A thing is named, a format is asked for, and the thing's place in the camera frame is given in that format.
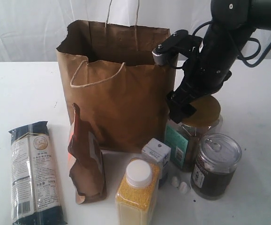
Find dark jar with metal lid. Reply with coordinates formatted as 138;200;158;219
190;133;242;200

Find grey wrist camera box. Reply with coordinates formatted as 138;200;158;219
151;30;190;66

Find brown stand-up coffee pouch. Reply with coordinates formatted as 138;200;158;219
68;103;107;204

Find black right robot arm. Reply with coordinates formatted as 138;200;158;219
167;0;271;122

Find brown paper bag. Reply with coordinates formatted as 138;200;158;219
56;20;175;153

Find clear jar with gold lid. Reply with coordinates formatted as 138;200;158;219
164;95;223;172

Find small white garlic clove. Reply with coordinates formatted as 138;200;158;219
171;176;180;188

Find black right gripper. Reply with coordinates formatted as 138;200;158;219
166;23;255;123

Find yellow millet bottle white cap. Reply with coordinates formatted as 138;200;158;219
115;158;160;225

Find dark blue pasta packet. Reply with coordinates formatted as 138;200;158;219
9;121;66;225

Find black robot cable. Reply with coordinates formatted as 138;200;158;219
193;20;271;68

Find small white milk carton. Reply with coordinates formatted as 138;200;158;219
142;138;171;188

